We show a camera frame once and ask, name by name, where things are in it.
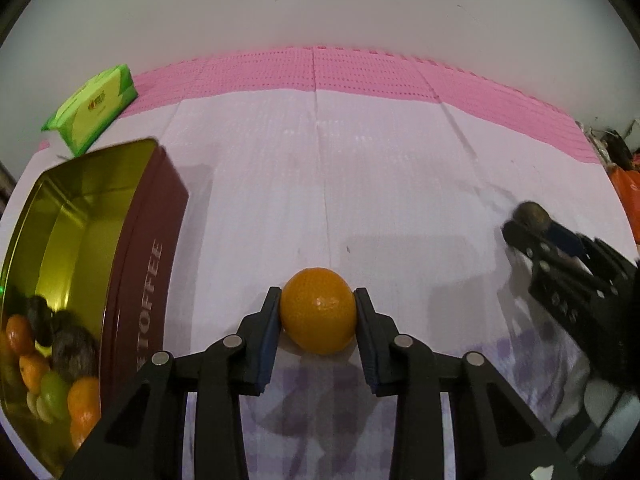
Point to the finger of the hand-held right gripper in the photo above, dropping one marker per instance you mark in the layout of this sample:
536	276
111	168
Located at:
565	240
525	242

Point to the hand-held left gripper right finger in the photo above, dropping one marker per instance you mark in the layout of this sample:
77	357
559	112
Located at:
370	355

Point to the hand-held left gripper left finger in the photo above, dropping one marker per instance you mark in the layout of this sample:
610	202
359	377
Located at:
267	355

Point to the brown longan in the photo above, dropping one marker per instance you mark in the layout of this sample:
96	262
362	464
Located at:
532	215
36	409

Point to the small yellow-orange orange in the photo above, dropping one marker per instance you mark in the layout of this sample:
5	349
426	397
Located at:
317	310

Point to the maroon and gold tin box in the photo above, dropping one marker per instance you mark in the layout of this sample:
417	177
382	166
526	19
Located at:
145	240

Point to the dark round fruit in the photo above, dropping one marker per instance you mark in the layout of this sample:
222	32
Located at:
75	357
67	321

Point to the orange plastic bag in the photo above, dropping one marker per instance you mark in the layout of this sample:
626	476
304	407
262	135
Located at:
631	195

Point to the dark clutter pile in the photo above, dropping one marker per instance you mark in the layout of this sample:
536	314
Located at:
617	147

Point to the pink foam mat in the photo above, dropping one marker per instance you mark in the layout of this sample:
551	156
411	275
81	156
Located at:
375	67

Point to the green tissue pack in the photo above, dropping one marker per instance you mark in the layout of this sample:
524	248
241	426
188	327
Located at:
95	105

